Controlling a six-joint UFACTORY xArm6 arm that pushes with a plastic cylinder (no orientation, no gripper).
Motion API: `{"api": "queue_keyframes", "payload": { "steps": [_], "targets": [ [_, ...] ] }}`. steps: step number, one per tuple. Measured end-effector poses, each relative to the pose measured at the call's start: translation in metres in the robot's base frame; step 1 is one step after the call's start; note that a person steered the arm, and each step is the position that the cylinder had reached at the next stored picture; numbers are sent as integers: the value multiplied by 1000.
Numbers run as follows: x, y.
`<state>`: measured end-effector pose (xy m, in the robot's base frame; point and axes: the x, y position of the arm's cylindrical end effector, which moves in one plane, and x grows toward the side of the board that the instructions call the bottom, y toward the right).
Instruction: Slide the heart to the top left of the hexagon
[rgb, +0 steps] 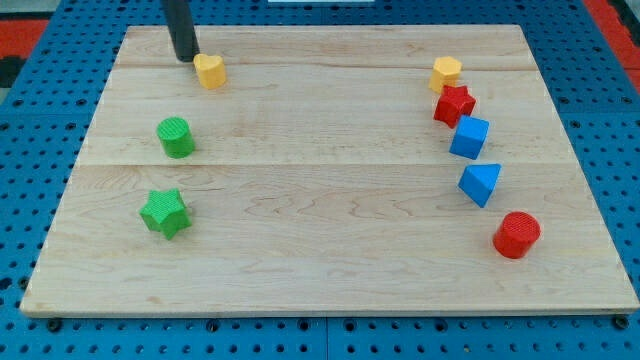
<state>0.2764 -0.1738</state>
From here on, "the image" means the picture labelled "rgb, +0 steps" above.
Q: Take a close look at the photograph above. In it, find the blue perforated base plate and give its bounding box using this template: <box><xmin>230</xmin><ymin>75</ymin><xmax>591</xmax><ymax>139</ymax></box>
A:
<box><xmin>1</xmin><ymin>0</ymin><xmax>639</xmax><ymax>359</ymax></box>

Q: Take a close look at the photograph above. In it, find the green cylinder block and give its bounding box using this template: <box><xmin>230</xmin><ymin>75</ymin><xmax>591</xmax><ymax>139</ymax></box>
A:
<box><xmin>156</xmin><ymin>117</ymin><xmax>195</xmax><ymax>159</ymax></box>

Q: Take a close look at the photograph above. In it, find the blue cube block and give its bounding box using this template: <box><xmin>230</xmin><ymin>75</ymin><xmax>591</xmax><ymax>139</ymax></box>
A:
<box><xmin>449</xmin><ymin>115</ymin><xmax>490</xmax><ymax>160</ymax></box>

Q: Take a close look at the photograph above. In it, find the light wooden board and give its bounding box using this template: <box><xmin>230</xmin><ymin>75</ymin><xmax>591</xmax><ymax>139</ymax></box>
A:
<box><xmin>20</xmin><ymin>25</ymin><xmax>639</xmax><ymax>318</ymax></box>

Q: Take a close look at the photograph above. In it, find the green star block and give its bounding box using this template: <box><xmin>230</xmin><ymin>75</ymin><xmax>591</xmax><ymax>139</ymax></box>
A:
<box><xmin>139</xmin><ymin>188</ymin><xmax>192</xmax><ymax>240</ymax></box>

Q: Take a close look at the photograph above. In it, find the red star block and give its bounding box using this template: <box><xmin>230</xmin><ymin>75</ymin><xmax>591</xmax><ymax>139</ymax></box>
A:
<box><xmin>433</xmin><ymin>85</ymin><xmax>476</xmax><ymax>129</ymax></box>

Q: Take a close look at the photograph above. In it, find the blue triangle block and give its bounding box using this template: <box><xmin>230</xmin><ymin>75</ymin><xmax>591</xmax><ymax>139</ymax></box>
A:
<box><xmin>458</xmin><ymin>164</ymin><xmax>502</xmax><ymax>208</ymax></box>

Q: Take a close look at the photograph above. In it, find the yellow hexagon block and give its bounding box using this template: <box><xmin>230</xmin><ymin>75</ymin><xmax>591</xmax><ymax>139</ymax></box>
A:
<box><xmin>428</xmin><ymin>56</ymin><xmax>462</xmax><ymax>93</ymax></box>

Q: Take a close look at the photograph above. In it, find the red cylinder block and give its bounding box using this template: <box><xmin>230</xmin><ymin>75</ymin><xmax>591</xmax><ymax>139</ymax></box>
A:
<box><xmin>493</xmin><ymin>211</ymin><xmax>541</xmax><ymax>259</ymax></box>

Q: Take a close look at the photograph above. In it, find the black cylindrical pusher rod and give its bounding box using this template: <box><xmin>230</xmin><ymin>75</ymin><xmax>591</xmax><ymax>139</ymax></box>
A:
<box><xmin>161</xmin><ymin>0</ymin><xmax>200</xmax><ymax>63</ymax></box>

